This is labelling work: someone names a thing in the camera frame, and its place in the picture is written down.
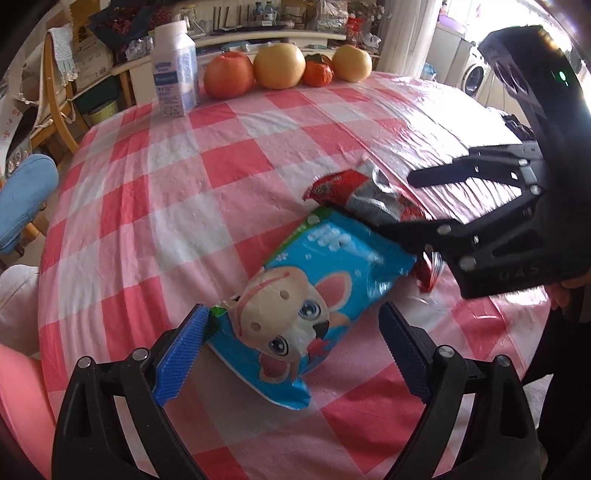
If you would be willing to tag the clear plastic bag on cabinet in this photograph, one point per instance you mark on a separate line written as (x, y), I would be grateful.
(333, 16)

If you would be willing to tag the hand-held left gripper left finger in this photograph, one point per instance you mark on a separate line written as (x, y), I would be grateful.
(182, 355)

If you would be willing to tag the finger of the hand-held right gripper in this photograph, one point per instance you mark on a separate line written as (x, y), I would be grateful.
(480, 164)
(434, 237)

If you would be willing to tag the person's dark clothing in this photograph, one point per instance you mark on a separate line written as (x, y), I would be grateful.
(563, 392)

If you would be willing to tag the white milk bottle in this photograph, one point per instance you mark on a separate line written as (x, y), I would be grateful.
(175, 74)

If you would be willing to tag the pale green lace cloth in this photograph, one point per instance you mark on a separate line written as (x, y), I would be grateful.
(62, 50)

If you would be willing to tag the pink checked tablecloth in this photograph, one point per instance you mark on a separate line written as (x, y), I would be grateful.
(184, 184)

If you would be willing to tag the white washing machine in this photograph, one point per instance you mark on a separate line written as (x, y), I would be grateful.
(475, 76)

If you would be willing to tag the red plastic bag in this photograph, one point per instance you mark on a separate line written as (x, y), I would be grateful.
(354, 32)

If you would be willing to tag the person's right hand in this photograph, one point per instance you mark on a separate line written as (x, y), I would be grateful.
(561, 295)

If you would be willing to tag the wooden chair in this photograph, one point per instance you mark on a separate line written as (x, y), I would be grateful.
(33, 229)
(60, 106)

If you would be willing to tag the white curtain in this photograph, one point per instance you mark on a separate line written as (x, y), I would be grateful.
(406, 37)

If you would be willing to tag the red silver snack packet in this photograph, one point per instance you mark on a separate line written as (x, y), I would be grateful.
(364, 194)

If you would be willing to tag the red orange apple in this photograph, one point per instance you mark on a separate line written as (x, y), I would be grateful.
(228, 76)

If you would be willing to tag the cardboard box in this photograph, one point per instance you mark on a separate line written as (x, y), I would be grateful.
(92, 55)

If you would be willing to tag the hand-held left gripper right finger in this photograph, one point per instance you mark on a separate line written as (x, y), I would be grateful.
(406, 350)

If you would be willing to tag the blue seat cushion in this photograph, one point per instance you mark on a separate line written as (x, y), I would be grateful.
(25, 203)

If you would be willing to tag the blue cartoon wipes packet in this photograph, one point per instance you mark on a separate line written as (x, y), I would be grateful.
(323, 258)

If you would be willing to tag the dark floral cloth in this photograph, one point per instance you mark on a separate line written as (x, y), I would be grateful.
(129, 23)

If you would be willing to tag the green round bin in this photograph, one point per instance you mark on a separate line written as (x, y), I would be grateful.
(104, 113)

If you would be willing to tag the white orange print bag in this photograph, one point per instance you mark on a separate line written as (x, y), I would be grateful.
(11, 124)

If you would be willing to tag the clear water bottle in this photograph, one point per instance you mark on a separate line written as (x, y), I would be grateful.
(268, 9)
(257, 10)

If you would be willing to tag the small yellow pear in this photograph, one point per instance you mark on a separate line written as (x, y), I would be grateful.
(352, 62)

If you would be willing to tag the small orange persimmon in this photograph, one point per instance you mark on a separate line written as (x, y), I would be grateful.
(318, 74)

